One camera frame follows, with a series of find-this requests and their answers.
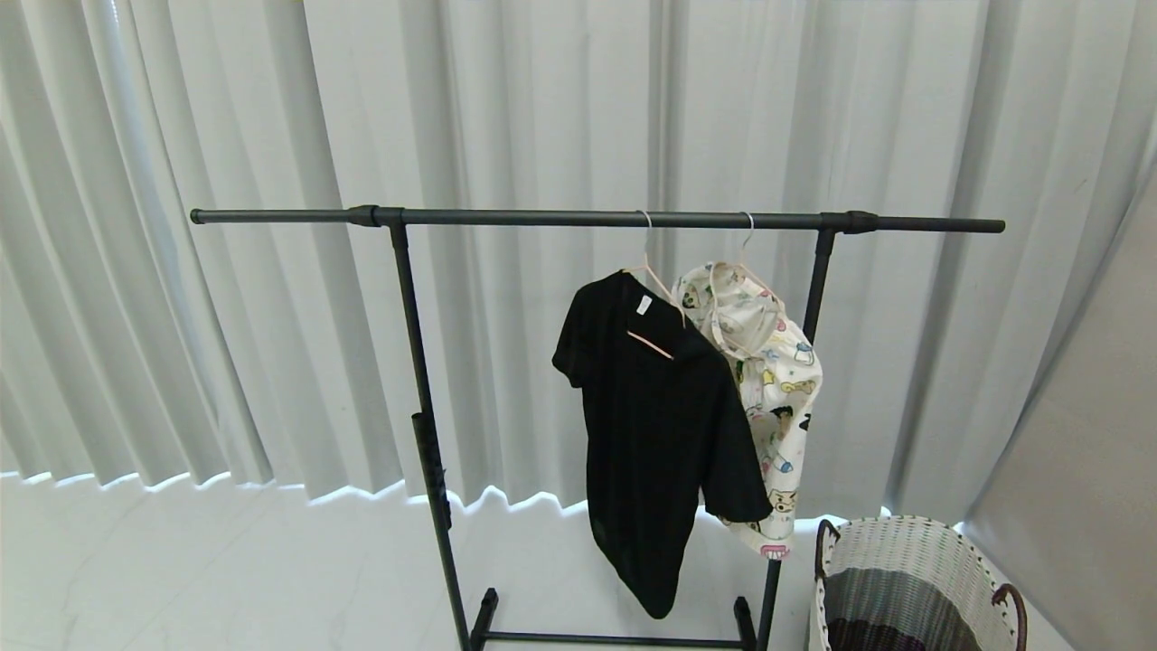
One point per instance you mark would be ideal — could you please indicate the black T-shirt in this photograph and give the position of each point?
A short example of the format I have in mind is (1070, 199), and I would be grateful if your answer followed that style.
(660, 434)

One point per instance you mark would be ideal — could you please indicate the cream printed garment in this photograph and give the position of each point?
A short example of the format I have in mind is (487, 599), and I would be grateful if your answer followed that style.
(777, 380)

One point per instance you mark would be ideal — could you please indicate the white laundry basket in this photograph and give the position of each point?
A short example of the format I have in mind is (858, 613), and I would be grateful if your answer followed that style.
(904, 551)

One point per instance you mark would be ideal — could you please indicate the black clothes rack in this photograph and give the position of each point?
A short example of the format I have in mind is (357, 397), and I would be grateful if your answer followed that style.
(542, 217)

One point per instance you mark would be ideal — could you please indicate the white curtain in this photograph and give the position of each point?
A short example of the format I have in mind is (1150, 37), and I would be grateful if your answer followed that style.
(271, 316)

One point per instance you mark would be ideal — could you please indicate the pink clothes hanger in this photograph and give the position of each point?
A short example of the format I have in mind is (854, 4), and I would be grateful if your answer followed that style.
(653, 280)
(747, 244)

